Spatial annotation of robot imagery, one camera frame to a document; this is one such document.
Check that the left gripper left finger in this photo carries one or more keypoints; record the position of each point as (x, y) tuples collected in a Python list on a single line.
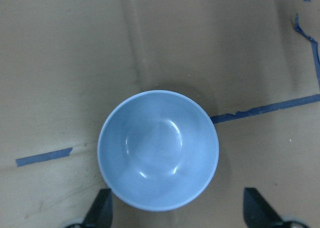
[(100, 213)]

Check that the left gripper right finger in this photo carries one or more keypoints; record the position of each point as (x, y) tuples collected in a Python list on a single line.
[(257, 212)]

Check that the blue bowl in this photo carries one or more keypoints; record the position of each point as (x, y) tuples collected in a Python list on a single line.
[(158, 150)]

